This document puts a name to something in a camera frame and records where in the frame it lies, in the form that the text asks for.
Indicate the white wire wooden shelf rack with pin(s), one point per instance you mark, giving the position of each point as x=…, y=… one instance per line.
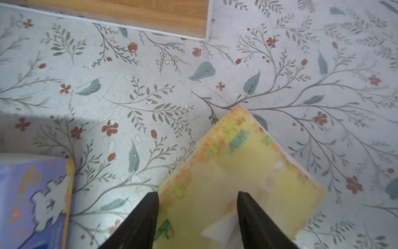
x=185, y=19

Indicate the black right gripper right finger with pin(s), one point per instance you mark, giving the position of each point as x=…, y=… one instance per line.
x=258, y=231

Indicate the green tissue pack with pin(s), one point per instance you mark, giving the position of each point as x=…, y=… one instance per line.
x=198, y=201

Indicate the purple tissue pack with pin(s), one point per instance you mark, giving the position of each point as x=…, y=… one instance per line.
x=36, y=195

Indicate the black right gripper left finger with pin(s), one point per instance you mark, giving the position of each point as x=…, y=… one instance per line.
x=137, y=231

